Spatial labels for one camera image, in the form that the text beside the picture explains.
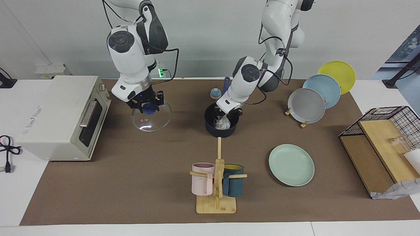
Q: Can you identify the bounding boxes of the clear plastic noodle bag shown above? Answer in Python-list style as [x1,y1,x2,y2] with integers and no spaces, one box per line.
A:
[214,113,232,130]

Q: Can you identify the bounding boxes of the glass lid with blue knob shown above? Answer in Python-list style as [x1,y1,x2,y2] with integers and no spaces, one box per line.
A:
[132,99,172,132]

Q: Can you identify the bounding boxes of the wooden plate rack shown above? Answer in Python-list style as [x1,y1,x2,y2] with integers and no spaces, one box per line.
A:
[285,105,310,128]

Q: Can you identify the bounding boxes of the mint green plate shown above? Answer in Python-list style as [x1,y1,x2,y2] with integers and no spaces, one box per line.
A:
[268,144,315,187]

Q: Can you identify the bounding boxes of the grey plate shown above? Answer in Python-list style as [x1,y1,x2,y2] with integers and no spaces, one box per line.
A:
[288,88,326,124]

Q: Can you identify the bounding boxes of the light blue plate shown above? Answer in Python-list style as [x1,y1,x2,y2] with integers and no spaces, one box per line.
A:
[303,74,341,109]

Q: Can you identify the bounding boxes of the yellow plate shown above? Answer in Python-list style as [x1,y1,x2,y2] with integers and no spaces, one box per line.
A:
[317,61,356,95]

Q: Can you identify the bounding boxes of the pink mug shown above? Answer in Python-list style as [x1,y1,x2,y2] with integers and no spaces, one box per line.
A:
[192,163,216,196]

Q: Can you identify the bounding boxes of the dark teal mug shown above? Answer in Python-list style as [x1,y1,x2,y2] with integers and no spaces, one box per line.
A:
[222,164,245,198]

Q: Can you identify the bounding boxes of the brown table mat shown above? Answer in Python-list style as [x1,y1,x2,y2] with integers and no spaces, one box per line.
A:
[20,78,420,226]

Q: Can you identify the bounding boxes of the wooden mug stand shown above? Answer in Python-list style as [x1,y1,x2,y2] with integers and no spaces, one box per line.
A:
[189,137,248,214]

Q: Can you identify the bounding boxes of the white toaster oven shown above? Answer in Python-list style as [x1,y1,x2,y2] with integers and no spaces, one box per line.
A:
[16,75,112,162]

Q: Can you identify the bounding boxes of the black table clamp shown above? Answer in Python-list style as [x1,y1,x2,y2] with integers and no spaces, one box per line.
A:
[0,68,17,89]

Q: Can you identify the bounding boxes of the clear glass cup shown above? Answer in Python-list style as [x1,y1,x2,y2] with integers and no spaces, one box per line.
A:
[388,134,412,155]

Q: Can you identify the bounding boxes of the black stand with pole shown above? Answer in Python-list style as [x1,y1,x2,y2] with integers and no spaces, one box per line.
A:
[382,52,420,89]

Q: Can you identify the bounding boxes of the crumpled grey white bag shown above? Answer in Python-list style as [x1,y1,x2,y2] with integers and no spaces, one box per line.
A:
[371,178,420,200]

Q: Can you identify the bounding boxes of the white cup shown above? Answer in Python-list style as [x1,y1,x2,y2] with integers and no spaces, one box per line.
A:
[403,149,420,175]

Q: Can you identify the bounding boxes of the dark pot with blue handle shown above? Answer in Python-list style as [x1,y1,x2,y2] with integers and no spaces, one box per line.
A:
[204,77,240,138]

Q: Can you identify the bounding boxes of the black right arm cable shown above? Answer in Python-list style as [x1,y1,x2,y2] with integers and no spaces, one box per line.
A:
[102,0,179,84]

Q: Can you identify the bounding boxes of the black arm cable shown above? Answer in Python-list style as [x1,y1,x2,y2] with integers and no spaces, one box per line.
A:
[243,20,293,106]
[102,0,179,84]

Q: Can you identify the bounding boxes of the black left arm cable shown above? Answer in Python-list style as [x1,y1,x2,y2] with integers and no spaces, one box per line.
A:
[243,20,293,106]

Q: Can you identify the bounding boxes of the black power cable with plug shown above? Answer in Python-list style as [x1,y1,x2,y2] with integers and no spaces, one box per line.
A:
[0,135,23,174]

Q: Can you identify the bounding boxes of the black wire basket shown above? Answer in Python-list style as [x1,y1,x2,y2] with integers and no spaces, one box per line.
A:
[339,106,420,154]

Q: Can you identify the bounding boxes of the wooden wire shelf rack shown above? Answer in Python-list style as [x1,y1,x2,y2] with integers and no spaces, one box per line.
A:
[358,119,420,183]

